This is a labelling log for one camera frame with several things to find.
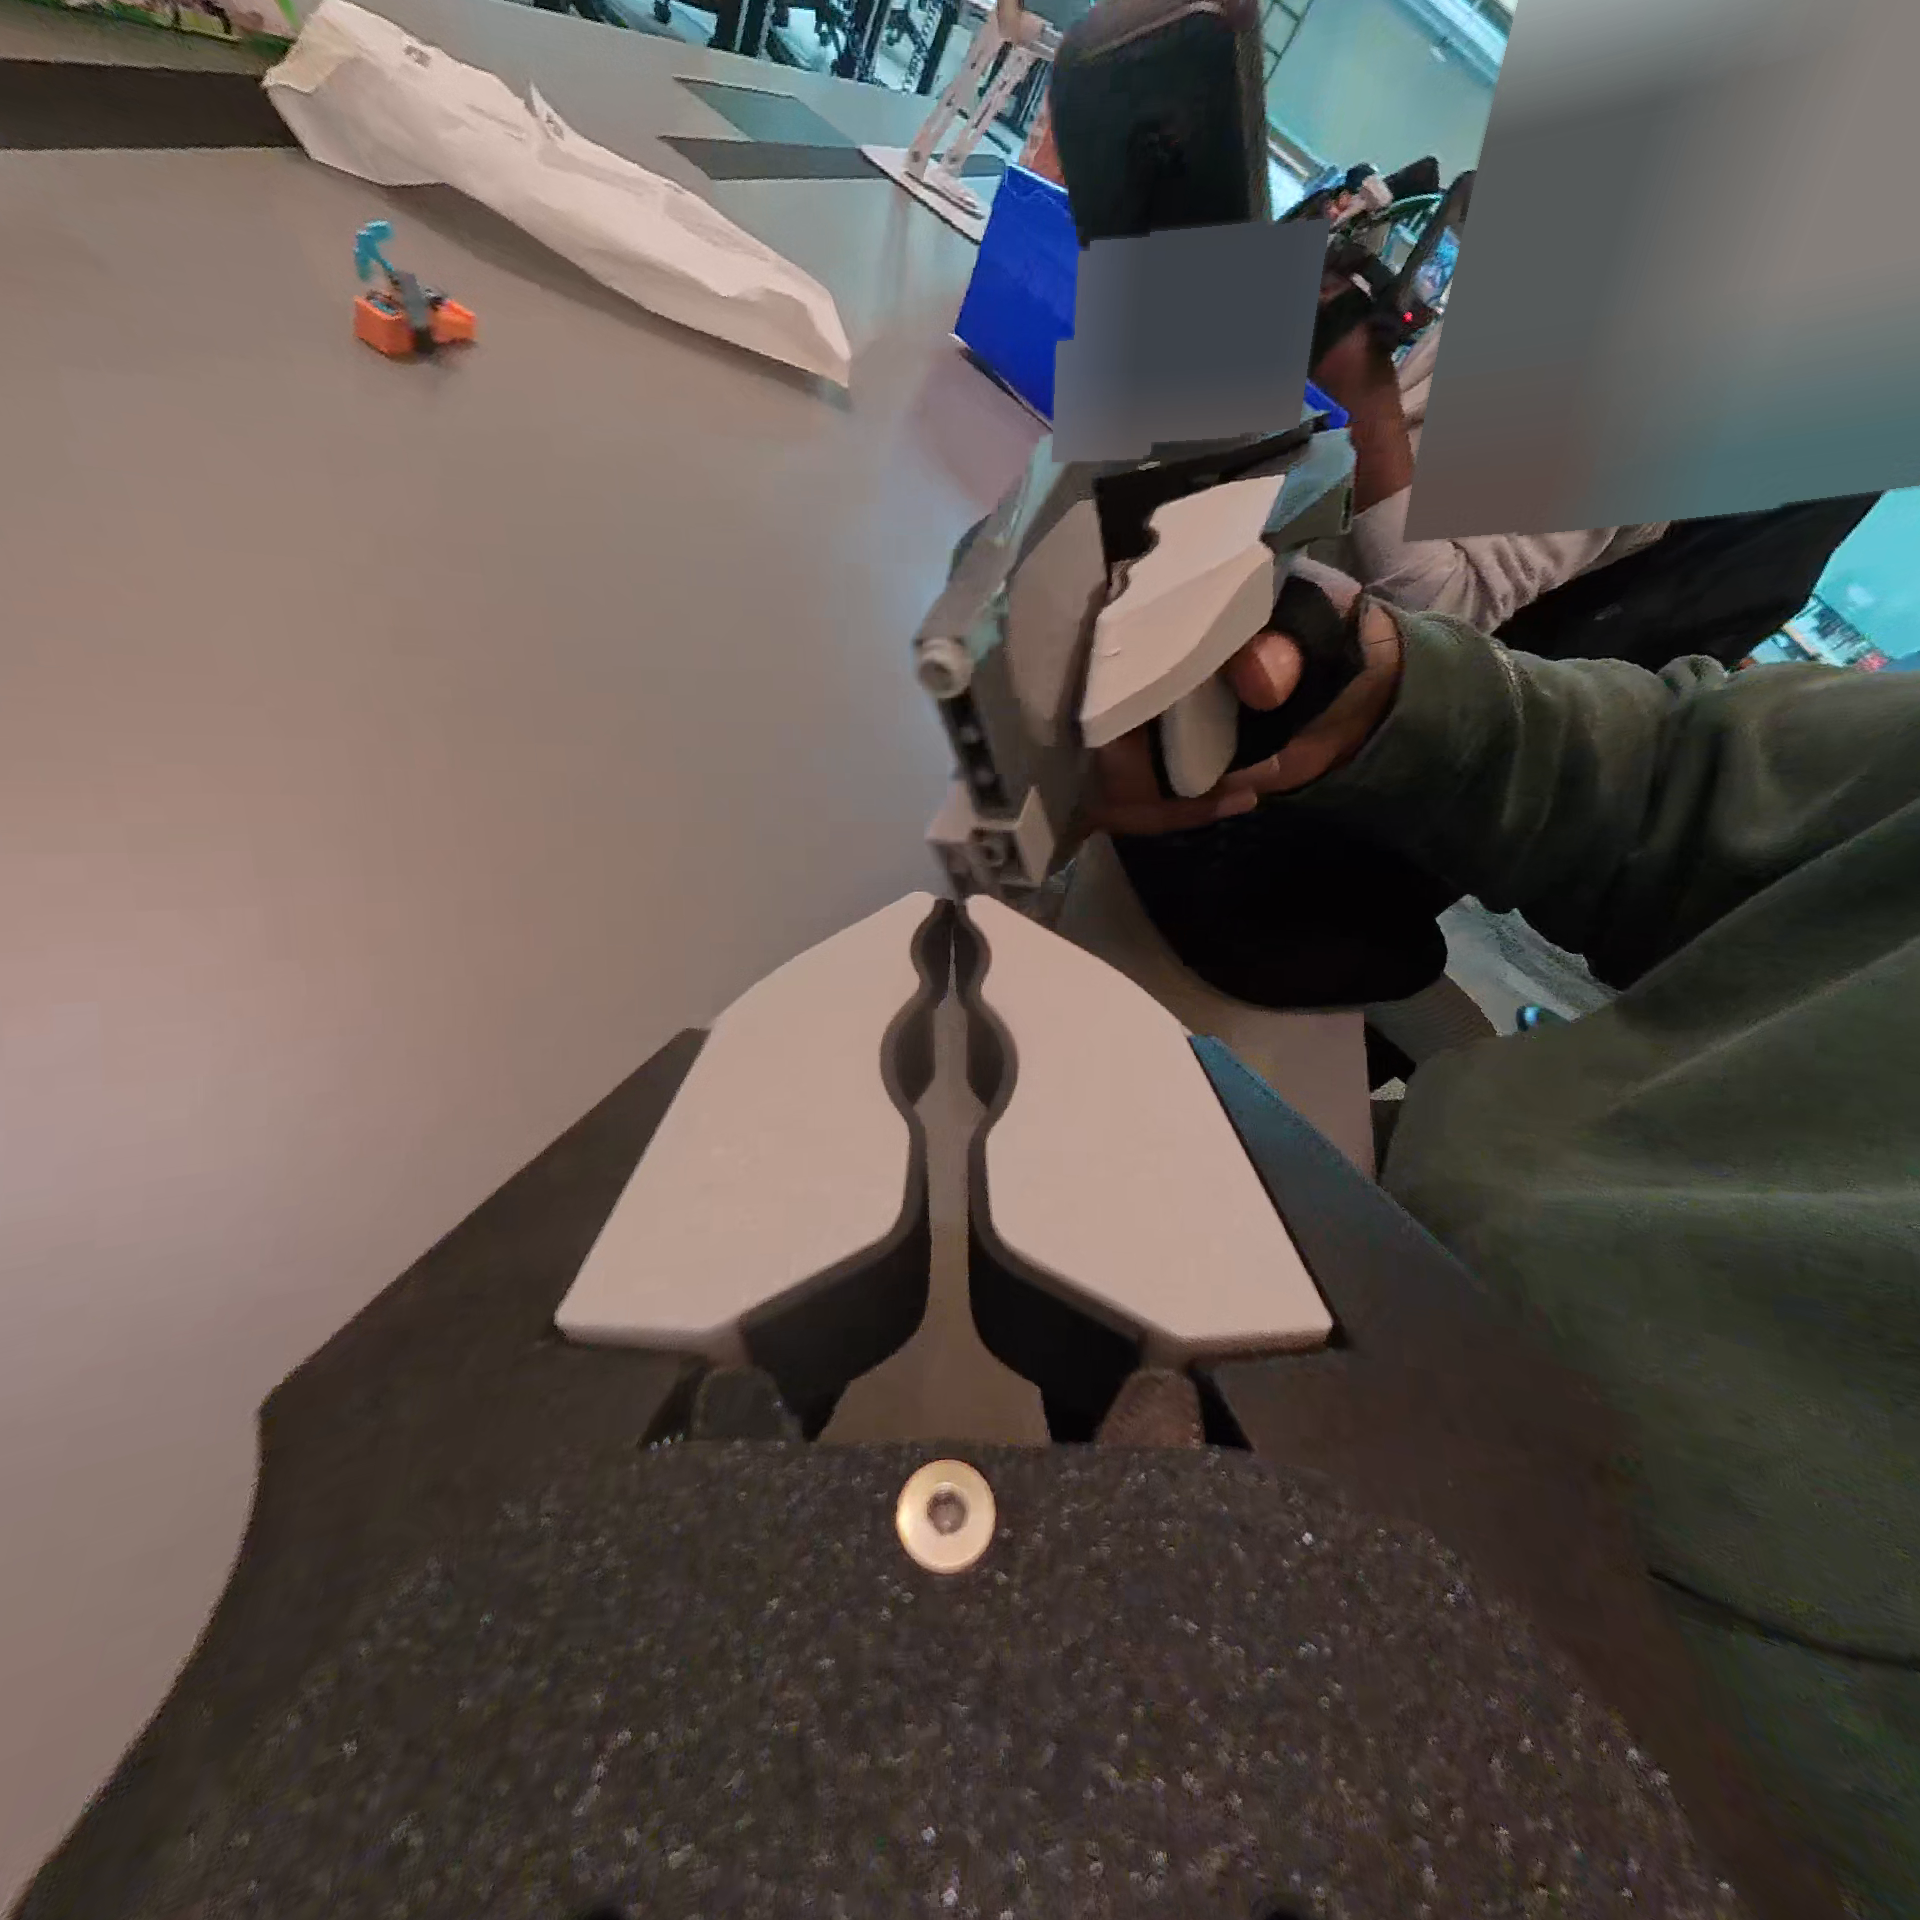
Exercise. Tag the blue plastic bin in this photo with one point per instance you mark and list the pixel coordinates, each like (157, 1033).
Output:
(1013, 285)

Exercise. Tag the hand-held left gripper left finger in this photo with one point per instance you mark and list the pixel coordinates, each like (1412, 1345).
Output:
(764, 1185)

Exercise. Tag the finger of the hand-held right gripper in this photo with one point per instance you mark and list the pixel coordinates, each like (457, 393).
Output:
(1184, 600)
(1051, 600)

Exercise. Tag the black board on white stand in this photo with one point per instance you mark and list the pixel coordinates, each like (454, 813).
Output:
(939, 188)

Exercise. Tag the white paper bag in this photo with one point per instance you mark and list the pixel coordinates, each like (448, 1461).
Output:
(601, 195)

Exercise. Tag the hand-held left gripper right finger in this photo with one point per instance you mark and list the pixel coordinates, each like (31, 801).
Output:
(1140, 1185)

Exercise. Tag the orange teal brick figure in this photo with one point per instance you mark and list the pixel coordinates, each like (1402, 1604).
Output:
(392, 326)

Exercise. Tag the grey desk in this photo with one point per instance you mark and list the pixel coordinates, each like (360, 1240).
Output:
(450, 751)

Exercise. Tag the person's right hand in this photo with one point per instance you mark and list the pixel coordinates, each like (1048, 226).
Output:
(1200, 813)

